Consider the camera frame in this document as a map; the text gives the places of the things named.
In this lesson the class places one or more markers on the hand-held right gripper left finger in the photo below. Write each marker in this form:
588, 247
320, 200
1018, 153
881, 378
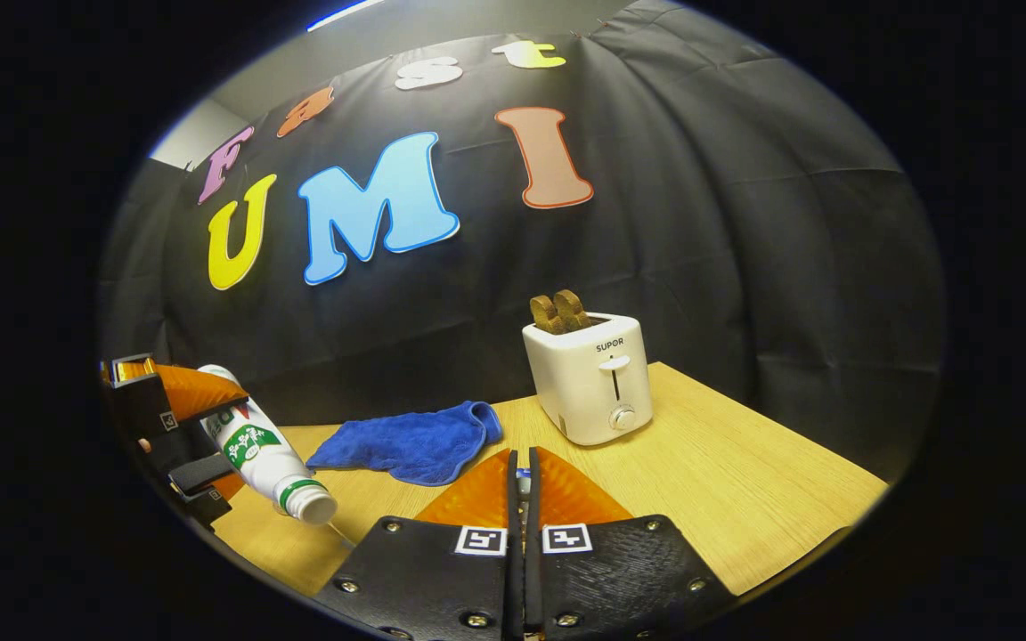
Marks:
442, 579

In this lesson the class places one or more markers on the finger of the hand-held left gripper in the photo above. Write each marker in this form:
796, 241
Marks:
206, 485
143, 409

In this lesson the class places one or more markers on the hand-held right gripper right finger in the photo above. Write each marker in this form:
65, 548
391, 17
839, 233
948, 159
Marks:
611, 579

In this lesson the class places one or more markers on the white water bottle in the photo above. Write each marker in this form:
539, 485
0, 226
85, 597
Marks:
264, 458

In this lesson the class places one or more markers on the blue towel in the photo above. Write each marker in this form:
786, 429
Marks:
406, 445

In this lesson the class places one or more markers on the white toaster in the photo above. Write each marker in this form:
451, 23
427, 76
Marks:
584, 392

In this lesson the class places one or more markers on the brown toast slice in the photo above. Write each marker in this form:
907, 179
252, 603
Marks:
574, 309
546, 316

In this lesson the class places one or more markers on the black backdrop cloth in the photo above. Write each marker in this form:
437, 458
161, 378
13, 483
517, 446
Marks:
700, 267

